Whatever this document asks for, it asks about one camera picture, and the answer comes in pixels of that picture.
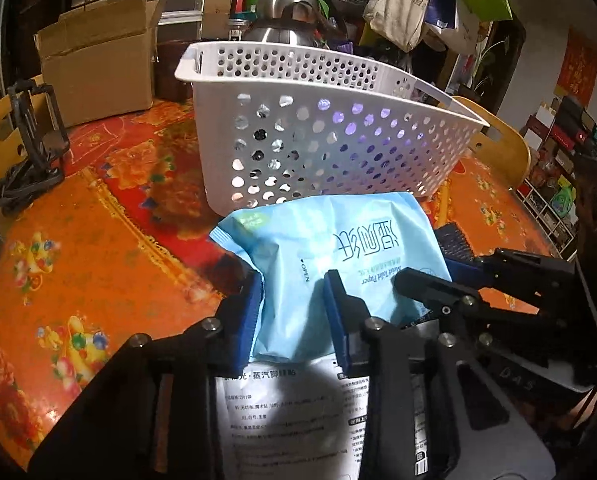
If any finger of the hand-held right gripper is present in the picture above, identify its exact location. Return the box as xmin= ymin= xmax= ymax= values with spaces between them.
xmin=435 ymin=224 xmax=577 ymax=312
xmin=395 ymin=268 xmax=550 ymax=367

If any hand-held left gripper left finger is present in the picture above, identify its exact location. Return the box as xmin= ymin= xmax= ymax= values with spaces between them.
xmin=27 ymin=266 xmax=265 ymax=480

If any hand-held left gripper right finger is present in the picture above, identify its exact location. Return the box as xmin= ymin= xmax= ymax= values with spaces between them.
xmin=323 ymin=268 xmax=530 ymax=480

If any light blue wipes packet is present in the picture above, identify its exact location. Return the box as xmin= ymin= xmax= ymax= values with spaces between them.
xmin=209 ymin=190 xmax=454 ymax=364

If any white printed sachet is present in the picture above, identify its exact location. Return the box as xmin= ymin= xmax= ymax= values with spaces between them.
xmin=212 ymin=357 xmax=430 ymax=480

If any purple tissue pack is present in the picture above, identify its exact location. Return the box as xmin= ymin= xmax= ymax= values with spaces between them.
xmin=305 ymin=99 xmax=431 ymax=193

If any white perforated plastic basket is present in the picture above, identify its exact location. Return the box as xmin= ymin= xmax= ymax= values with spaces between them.
xmin=174 ymin=40 xmax=491 ymax=217

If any shelf of boxes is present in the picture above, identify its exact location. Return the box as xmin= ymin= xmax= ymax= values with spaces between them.
xmin=520 ymin=94 xmax=597 ymax=262

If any red floral tablecloth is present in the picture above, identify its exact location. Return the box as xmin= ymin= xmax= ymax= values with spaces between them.
xmin=0 ymin=94 xmax=565 ymax=467

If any potted plant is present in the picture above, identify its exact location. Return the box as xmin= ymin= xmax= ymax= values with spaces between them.
xmin=470 ymin=35 xmax=510 ymax=95

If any white and blue bag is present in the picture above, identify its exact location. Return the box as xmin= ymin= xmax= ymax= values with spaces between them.
xmin=422 ymin=0 xmax=480 ymax=57

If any white canvas tote bag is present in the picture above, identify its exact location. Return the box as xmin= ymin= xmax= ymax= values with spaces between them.
xmin=362 ymin=0 xmax=437 ymax=54

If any dark brown jar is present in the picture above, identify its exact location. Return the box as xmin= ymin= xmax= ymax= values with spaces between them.
xmin=153 ymin=39 xmax=195 ymax=104

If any black phone stand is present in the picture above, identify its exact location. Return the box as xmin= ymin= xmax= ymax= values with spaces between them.
xmin=0 ymin=78 xmax=70 ymax=211

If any large open cardboard box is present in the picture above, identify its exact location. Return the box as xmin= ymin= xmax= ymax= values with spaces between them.
xmin=34 ymin=0 xmax=166 ymax=129

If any stainless steel kettle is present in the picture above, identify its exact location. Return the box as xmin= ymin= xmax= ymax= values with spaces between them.
xmin=242 ymin=0 xmax=340 ymax=50

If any small cardboard box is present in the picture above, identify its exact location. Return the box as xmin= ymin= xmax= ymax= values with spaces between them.
xmin=202 ymin=0 xmax=240 ymax=42

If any red wall poster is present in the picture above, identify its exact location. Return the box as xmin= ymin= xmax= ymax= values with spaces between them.
xmin=553 ymin=27 xmax=597 ymax=109

